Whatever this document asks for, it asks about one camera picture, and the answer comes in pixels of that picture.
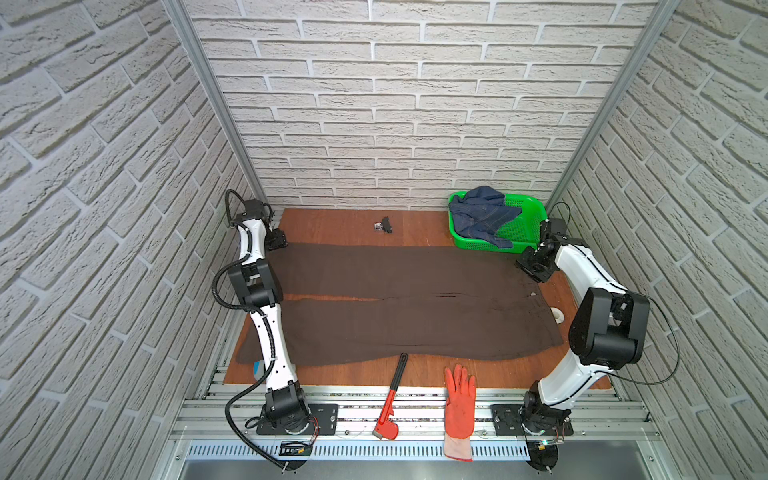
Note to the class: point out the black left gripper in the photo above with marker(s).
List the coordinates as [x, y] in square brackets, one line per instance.
[276, 239]

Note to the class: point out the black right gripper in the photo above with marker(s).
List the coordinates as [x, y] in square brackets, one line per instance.
[526, 261]

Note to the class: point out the brown trousers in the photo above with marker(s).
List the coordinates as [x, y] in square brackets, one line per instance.
[348, 304]

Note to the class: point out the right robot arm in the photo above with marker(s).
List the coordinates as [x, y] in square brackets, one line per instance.
[608, 330]

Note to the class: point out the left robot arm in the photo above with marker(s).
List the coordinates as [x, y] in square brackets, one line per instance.
[259, 294]

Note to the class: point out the green plastic basket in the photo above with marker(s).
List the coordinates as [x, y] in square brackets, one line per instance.
[523, 231]

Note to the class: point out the white tape roll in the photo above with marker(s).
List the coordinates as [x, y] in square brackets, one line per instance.
[558, 315]

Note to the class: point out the dark blue jeans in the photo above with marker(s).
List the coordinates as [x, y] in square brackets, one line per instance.
[480, 213]

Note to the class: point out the small black relay component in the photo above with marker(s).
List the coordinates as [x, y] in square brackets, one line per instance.
[384, 225]

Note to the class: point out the blue grey work glove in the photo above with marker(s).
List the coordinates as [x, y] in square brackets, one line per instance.
[259, 368]

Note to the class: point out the red rubber glove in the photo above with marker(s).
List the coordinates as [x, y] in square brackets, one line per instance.
[459, 413]

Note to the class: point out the red pipe wrench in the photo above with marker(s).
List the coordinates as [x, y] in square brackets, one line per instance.
[386, 428]

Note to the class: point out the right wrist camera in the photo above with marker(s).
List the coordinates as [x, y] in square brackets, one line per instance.
[552, 230]

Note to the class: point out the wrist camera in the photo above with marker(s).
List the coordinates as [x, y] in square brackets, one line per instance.
[552, 230]
[254, 210]

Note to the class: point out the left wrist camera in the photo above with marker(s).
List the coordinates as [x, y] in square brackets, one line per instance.
[254, 210]

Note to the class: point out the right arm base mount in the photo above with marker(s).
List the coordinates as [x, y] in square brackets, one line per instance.
[518, 420]

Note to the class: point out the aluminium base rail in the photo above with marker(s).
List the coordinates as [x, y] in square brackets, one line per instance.
[347, 416]

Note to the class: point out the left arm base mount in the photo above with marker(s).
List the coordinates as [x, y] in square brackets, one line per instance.
[322, 416]

